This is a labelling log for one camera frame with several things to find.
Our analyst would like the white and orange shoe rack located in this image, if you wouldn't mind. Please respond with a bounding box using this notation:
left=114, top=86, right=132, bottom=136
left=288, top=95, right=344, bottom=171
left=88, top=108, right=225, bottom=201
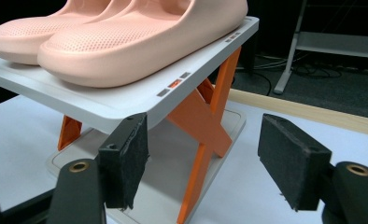
left=0, top=16, right=261, bottom=224

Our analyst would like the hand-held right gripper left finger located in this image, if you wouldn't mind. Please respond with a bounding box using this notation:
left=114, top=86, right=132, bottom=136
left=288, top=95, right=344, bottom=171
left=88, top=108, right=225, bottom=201
left=97, top=112, right=150, bottom=211

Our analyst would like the pink foam slipper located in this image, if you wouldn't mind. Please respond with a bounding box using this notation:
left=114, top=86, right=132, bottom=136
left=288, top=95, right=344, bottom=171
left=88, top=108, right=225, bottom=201
left=36, top=0, right=249, bottom=89
left=0, top=0, right=112, bottom=66

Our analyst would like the grey metal stand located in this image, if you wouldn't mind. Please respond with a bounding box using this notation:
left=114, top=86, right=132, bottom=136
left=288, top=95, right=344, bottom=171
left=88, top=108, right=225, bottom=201
left=272, top=0, right=368, bottom=96

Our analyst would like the black cable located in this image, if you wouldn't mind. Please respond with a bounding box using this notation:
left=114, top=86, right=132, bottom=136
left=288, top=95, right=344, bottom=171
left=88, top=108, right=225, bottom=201
left=233, top=69, right=273, bottom=97
left=292, top=61, right=344, bottom=79

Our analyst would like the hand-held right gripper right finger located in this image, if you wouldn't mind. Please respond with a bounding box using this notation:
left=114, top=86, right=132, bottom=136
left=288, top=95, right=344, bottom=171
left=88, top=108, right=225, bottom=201
left=257, top=113, right=333, bottom=212

